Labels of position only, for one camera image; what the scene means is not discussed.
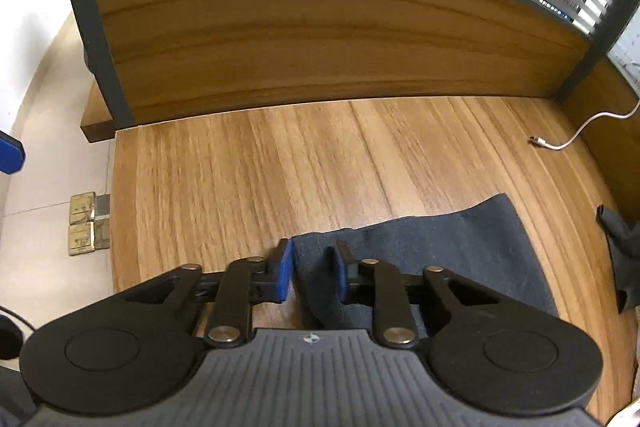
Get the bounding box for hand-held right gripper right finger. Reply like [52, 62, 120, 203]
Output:
[336, 241, 501, 349]

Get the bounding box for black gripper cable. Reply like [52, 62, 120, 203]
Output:
[0, 304, 37, 333]

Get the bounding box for dark grey pants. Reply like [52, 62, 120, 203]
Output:
[291, 193, 560, 339]

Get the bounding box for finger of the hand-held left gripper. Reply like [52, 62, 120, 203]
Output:
[0, 131, 26, 175]

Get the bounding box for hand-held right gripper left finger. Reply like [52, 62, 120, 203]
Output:
[125, 238, 296, 349]

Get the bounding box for white charging cable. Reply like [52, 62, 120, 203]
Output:
[529, 97, 640, 152]

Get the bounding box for black hanging garment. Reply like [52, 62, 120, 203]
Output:
[595, 204, 640, 314]

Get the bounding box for brass floor socket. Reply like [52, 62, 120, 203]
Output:
[68, 221, 111, 257]
[69, 192, 111, 225]

